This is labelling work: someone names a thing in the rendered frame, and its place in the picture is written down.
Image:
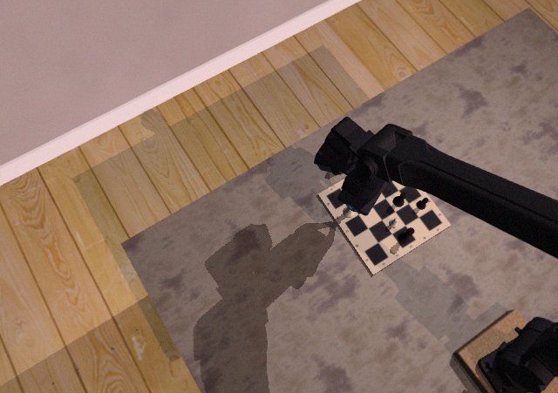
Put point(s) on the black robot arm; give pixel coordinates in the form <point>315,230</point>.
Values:
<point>395,154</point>

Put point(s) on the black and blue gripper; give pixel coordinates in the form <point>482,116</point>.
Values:
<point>365,200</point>

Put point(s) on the black and cream chessboard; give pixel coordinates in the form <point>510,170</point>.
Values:
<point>375,241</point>

